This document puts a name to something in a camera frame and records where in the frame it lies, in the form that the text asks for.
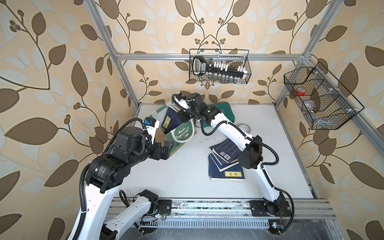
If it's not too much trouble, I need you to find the yellow tape roll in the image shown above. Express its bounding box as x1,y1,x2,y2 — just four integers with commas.
238,124,251,134

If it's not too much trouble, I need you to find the red tape roll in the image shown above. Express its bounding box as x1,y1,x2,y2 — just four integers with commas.
296,87,307,97

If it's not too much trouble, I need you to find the back black wire basket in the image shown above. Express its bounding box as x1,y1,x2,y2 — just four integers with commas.
189,48,252,85

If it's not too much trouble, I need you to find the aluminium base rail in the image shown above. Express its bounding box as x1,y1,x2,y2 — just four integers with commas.
87,197,337,230

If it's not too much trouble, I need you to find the black socket set holder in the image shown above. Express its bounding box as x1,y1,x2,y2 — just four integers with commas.
192,55,251,79

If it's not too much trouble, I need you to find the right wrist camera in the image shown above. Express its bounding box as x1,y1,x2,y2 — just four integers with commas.
173,93,189,109

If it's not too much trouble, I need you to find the side black wire basket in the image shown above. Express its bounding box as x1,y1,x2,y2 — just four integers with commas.
284,62,364,130

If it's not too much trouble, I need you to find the navy blue book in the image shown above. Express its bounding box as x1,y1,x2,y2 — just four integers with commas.
209,139,241,172
208,154,245,181
161,107,183,135

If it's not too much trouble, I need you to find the green plastic tool case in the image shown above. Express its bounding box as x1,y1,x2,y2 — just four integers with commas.
208,102,236,123

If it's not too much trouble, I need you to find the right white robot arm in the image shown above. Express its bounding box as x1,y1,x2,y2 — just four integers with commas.
172,93,295,235

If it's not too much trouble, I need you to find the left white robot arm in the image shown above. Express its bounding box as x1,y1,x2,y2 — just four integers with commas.
69,126,174,240

